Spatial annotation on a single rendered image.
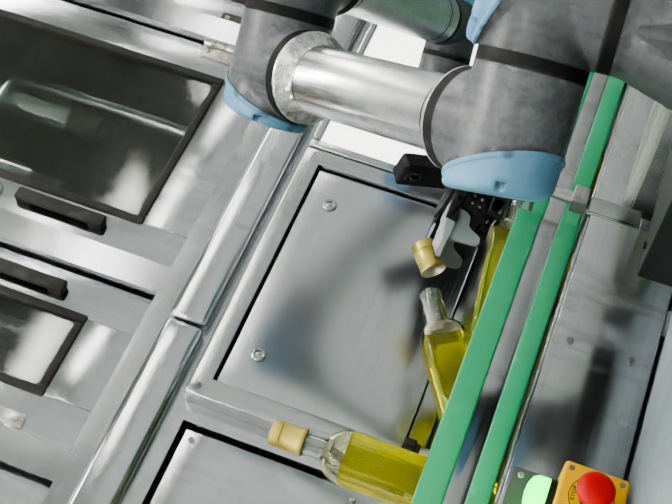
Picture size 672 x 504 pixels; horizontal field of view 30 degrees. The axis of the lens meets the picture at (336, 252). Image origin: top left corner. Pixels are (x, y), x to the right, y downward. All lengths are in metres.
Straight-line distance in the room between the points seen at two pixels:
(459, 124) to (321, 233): 0.65
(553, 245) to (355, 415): 0.37
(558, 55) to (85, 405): 0.88
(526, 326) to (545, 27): 0.42
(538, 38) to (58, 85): 1.09
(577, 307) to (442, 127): 0.34
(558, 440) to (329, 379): 0.43
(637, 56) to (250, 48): 0.53
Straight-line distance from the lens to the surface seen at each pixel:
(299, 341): 1.78
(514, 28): 1.25
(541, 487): 1.34
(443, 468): 1.42
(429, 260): 1.70
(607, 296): 1.54
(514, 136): 1.24
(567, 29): 1.25
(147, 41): 2.20
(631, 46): 1.25
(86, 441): 1.75
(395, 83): 1.38
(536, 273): 1.57
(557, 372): 1.47
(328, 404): 1.73
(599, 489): 1.31
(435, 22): 1.83
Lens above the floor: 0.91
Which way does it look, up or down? 9 degrees up
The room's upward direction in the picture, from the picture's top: 71 degrees counter-clockwise
